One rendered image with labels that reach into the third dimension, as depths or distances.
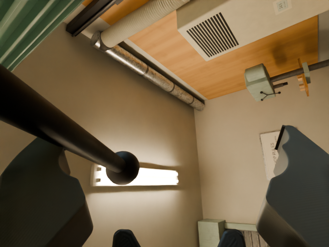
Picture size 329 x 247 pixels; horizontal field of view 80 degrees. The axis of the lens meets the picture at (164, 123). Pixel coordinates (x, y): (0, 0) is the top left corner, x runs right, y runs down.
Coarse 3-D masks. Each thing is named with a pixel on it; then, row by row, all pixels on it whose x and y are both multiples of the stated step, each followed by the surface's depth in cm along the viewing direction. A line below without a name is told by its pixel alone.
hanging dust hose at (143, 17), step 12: (156, 0) 146; (168, 0) 143; (180, 0) 140; (132, 12) 162; (144, 12) 153; (156, 12) 150; (168, 12) 151; (120, 24) 166; (132, 24) 162; (144, 24) 161; (108, 36) 176; (120, 36) 173
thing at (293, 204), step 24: (288, 144) 10; (312, 144) 10; (288, 168) 8; (312, 168) 8; (288, 192) 7; (312, 192) 7; (264, 216) 7; (288, 216) 6; (312, 216) 6; (264, 240) 7; (288, 240) 6; (312, 240) 5
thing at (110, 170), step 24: (0, 72) 5; (0, 96) 5; (24, 96) 6; (0, 120) 6; (24, 120) 6; (48, 120) 7; (72, 120) 9; (72, 144) 9; (96, 144) 12; (120, 168) 18
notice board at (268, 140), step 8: (264, 136) 276; (272, 136) 270; (264, 144) 273; (272, 144) 268; (264, 152) 271; (272, 152) 265; (264, 160) 269; (272, 160) 263; (272, 168) 261; (272, 176) 259
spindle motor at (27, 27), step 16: (0, 0) 10; (16, 0) 10; (32, 0) 11; (48, 0) 11; (64, 0) 13; (80, 0) 14; (0, 16) 11; (16, 16) 12; (32, 16) 12; (48, 16) 14; (64, 16) 15; (0, 32) 13; (16, 32) 14; (32, 32) 15; (48, 32) 17; (0, 48) 15; (16, 48) 17; (32, 48) 18; (16, 64) 20
